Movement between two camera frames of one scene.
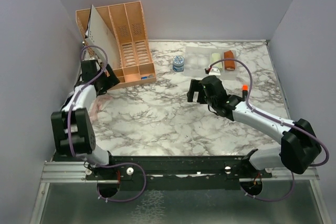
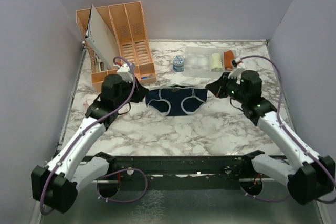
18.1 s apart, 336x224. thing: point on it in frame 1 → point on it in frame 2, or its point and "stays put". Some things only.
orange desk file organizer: x=127 y=22 stays put
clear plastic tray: x=197 y=59 stays put
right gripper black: x=196 y=85 → x=218 y=87
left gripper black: x=111 y=80 → x=140 y=92
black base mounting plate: x=181 y=172 stays put
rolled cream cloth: x=216 y=57 stays put
